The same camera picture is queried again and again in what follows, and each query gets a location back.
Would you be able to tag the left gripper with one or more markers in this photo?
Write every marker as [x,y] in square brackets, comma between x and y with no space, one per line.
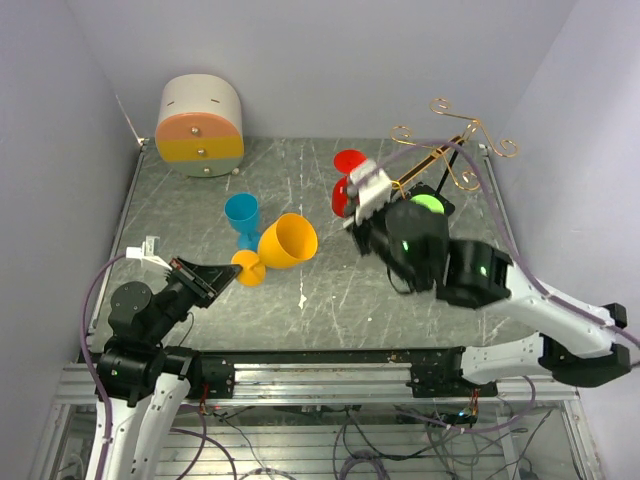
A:
[203,280]

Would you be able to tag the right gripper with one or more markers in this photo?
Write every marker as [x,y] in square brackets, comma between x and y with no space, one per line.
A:
[359,230]

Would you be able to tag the red wine glass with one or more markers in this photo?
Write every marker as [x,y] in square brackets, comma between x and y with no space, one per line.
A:
[345,161]

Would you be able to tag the blue wine glass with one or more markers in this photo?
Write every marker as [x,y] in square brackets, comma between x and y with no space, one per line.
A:
[242,213]

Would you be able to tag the orange wine glass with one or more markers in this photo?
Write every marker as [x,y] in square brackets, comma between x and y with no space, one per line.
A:
[289,241]

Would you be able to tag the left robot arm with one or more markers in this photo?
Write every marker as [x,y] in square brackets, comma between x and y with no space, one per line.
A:
[141,383]

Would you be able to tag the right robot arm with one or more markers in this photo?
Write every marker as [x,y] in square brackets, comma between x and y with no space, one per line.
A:
[414,244]

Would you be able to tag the green wine glass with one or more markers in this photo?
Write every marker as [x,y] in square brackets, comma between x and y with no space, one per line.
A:
[429,202]

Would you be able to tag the gold wine glass rack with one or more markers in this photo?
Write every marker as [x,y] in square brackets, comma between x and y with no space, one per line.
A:
[467,180]

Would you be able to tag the round three-drawer cabinet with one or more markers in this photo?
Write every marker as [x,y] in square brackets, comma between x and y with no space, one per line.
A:
[199,132]

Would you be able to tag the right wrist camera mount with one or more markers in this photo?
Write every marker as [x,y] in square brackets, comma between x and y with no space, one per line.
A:
[368,190]

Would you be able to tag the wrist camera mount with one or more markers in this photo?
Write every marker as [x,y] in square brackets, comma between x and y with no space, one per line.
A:
[147,255]
[368,190]

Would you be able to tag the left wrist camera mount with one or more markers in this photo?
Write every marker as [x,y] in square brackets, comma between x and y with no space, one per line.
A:
[147,255]

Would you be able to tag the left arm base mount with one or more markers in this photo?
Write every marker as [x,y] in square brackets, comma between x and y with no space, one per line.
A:
[208,376]

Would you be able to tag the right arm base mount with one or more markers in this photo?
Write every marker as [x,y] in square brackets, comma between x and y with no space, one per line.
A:
[437,373]

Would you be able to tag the aluminium rail frame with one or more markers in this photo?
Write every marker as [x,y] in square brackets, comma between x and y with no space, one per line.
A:
[316,384]

